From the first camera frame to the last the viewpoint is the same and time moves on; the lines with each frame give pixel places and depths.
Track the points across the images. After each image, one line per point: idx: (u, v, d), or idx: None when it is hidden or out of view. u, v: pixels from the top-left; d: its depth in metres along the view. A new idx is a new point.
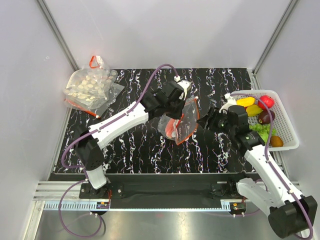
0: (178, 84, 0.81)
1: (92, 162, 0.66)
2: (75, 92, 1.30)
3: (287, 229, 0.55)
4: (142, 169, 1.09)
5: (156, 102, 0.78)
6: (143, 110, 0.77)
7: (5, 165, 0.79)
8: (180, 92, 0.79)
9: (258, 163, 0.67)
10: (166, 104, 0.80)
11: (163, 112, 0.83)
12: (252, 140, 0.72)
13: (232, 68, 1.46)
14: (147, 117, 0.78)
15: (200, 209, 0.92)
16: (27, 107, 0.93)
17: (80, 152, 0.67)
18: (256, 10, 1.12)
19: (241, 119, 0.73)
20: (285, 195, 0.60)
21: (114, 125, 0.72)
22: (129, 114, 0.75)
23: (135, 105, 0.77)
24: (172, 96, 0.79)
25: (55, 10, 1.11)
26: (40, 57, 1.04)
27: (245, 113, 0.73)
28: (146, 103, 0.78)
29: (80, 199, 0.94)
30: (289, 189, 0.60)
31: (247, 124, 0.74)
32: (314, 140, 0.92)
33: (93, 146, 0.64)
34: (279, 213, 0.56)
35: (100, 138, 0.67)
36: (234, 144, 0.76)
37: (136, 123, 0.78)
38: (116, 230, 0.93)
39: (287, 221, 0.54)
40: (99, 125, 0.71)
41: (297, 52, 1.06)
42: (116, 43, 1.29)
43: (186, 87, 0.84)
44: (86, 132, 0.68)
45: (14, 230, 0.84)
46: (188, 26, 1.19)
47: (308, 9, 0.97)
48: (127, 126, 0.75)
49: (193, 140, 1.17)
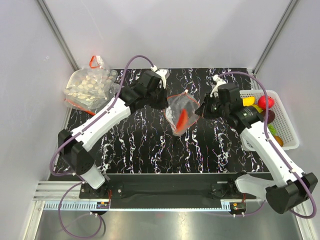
0: (155, 73, 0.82)
1: (82, 165, 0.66)
2: (75, 92, 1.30)
3: (287, 207, 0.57)
4: (142, 169, 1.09)
5: (135, 94, 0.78)
6: (123, 105, 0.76)
7: (5, 164, 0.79)
8: (158, 80, 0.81)
9: (258, 141, 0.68)
10: (146, 95, 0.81)
11: (144, 102, 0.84)
12: (250, 117, 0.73)
13: (232, 68, 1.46)
14: (128, 111, 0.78)
15: (200, 209, 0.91)
16: (27, 107, 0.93)
17: (68, 157, 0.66)
18: (256, 10, 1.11)
19: (233, 94, 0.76)
20: (287, 174, 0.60)
21: (97, 125, 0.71)
22: (109, 111, 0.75)
23: (114, 101, 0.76)
24: (150, 86, 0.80)
25: (55, 11, 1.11)
26: (40, 57, 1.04)
27: (236, 89, 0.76)
28: (126, 96, 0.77)
29: (80, 199, 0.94)
30: (291, 169, 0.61)
31: (239, 101, 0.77)
32: (314, 140, 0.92)
33: (79, 149, 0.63)
34: (280, 192, 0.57)
35: (84, 141, 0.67)
36: (230, 122, 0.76)
37: (119, 119, 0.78)
38: (116, 230, 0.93)
39: (289, 200, 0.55)
40: (81, 127, 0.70)
41: (297, 53, 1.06)
42: (116, 43, 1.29)
43: (163, 74, 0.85)
44: (69, 137, 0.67)
45: (14, 230, 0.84)
46: (188, 26, 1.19)
47: (308, 9, 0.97)
48: (110, 123, 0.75)
49: (193, 140, 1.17)
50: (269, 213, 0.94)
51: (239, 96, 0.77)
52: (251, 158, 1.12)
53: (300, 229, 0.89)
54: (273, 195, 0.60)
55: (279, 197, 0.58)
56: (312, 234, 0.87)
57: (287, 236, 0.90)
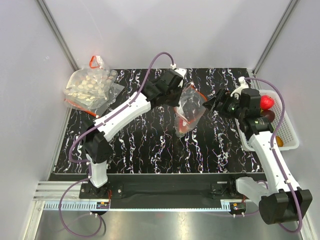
0: (177, 72, 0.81)
1: (101, 154, 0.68)
2: (75, 92, 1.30)
3: (275, 217, 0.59)
4: (142, 169, 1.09)
5: (157, 90, 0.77)
6: (145, 100, 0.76)
7: (5, 164, 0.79)
8: (180, 80, 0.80)
9: (262, 149, 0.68)
10: (166, 92, 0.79)
11: (164, 100, 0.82)
12: (261, 125, 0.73)
13: (232, 68, 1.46)
14: (149, 106, 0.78)
15: (200, 209, 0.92)
16: (27, 107, 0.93)
17: (88, 147, 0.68)
18: (256, 10, 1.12)
19: (252, 102, 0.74)
20: (281, 185, 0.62)
21: (119, 117, 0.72)
22: (131, 105, 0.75)
23: (136, 95, 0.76)
24: (172, 83, 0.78)
25: (54, 10, 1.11)
26: (40, 56, 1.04)
27: (257, 97, 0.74)
28: (147, 92, 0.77)
29: (81, 199, 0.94)
30: (287, 179, 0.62)
31: (258, 109, 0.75)
32: (314, 140, 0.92)
33: (100, 140, 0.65)
34: (271, 200, 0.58)
35: (106, 131, 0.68)
36: (242, 126, 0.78)
37: (139, 113, 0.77)
38: (116, 230, 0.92)
39: (277, 210, 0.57)
40: (103, 118, 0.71)
41: (297, 53, 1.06)
42: (116, 43, 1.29)
43: (182, 73, 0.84)
44: (92, 127, 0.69)
45: (14, 230, 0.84)
46: (187, 26, 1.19)
47: (308, 9, 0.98)
48: (130, 117, 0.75)
49: (193, 140, 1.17)
50: None
51: (259, 104, 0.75)
52: (251, 158, 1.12)
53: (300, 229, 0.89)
54: (265, 203, 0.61)
55: (269, 206, 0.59)
56: (312, 234, 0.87)
57: (286, 236, 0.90)
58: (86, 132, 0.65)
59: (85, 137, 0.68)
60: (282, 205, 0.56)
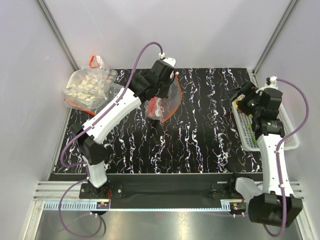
0: (166, 63, 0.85)
1: (95, 157, 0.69)
2: (75, 92, 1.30)
3: (260, 216, 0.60)
4: (142, 169, 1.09)
5: (147, 83, 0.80)
6: (132, 95, 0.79)
7: (5, 165, 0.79)
8: (169, 71, 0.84)
9: (267, 149, 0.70)
10: (157, 84, 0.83)
11: (153, 93, 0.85)
12: (273, 128, 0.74)
13: (232, 68, 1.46)
14: (138, 102, 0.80)
15: (200, 209, 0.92)
16: (27, 107, 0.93)
17: (82, 149, 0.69)
18: (256, 10, 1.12)
19: (271, 103, 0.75)
20: (275, 187, 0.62)
21: (107, 119, 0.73)
22: (119, 103, 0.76)
23: (124, 91, 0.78)
24: (162, 74, 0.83)
25: (54, 10, 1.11)
26: (40, 56, 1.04)
27: (278, 100, 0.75)
28: (136, 86, 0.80)
29: (81, 199, 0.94)
30: (281, 184, 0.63)
31: (275, 112, 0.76)
32: (314, 140, 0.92)
33: (91, 143, 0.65)
34: (260, 199, 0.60)
35: (95, 135, 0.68)
36: (253, 124, 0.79)
37: (129, 110, 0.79)
38: (116, 230, 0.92)
39: (263, 209, 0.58)
40: (92, 121, 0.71)
41: (297, 52, 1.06)
42: (116, 43, 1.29)
43: (172, 63, 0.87)
44: (81, 131, 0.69)
45: (14, 231, 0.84)
46: (187, 26, 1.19)
47: (308, 10, 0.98)
48: (120, 116, 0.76)
49: (193, 140, 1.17)
50: None
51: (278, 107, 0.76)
52: (251, 158, 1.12)
53: (300, 228, 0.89)
54: (254, 202, 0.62)
55: (257, 205, 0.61)
56: (313, 234, 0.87)
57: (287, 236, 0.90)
58: (75, 136, 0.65)
59: (78, 140, 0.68)
60: (269, 205, 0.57)
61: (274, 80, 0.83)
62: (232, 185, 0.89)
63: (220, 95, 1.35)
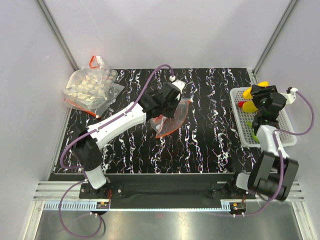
0: (175, 85, 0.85)
1: (90, 162, 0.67)
2: (75, 92, 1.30)
3: (259, 177, 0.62)
4: (142, 169, 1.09)
5: (153, 102, 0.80)
6: (141, 110, 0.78)
7: (5, 164, 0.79)
8: (177, 93, 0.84)
9: (265, 132, 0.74)
10: (163, 105, 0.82)
11: (159, 112, 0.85)
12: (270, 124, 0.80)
13: (232, 68, 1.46)
14: (144, 117, 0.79)
15: (200, 209, 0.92)
16: (27, 107, 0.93)
17: (78, 152, 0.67)
18: (256, 10, 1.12)
19: (272, 108, 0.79)
20: (273, 151, 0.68)
21: (113, 126, 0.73)
22: (127, 114, 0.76)
23: (133, 105, 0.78)
24: (169, 96, 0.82)
25: (55, 10, 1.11)
26: (40, 56, 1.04)
27: (280, 106, 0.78)
28: (144, 103, 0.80)
29: (80, 199, 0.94)
30: (278, 147, 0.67)
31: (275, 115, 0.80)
32: (314, 140, 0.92)
33: (92, 146, 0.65)
34: (259, 161, 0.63)
35: (98, 138, 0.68)
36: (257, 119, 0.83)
37: (134, 123, 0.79)
38: (116, 230, 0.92)
39: (261, 165, 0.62)
40: (97, 125, 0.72)
41: (297, 53, 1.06)
42: (116, 43, 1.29)
43: (181, 87, 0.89)
44: (85, 132, 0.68)
45: (14, 231, 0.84)
46: (187, 26, 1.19)
47: (308, 9, 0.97)
48: (125, 126, 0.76)
49: (193, 140, 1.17)
50: (270, 213, 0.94)
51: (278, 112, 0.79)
52: (251, 158, 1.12)
53: (300, 228, 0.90)
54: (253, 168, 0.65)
55: (256, 167, 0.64)
56: (313, 234, 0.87)
57: (287, 236, 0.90)
58: (77, 138, 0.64)
59: (76, 143, 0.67)
60: (266, 161, 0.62)
61: (294, 91, 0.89)
62: (232, 183, 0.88)
63: (220, 94, 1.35)
